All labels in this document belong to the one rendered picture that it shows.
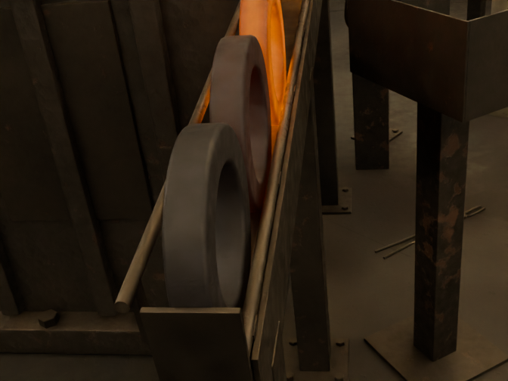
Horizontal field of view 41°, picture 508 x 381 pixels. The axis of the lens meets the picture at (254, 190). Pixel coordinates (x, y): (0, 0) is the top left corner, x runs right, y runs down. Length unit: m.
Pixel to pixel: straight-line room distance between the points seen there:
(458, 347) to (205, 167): 1.01
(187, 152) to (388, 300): 1.09
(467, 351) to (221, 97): 0.92
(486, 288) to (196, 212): 1.18
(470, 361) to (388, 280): 0.30
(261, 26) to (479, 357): 0.86
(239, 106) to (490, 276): 1.10
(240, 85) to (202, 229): 0.20
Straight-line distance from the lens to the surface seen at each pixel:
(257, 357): 0.53
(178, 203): 0.48
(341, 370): 1.37
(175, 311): 0.49
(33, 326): 1.54
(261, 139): 0.77
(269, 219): 0.64
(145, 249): 0.55
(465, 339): 1.45
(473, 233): 1.77
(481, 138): 2.23
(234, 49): 0.66
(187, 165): 0.49
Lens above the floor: 0.98
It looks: 30 degrees down
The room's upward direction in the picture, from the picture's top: 7 degrees counter-clockwise
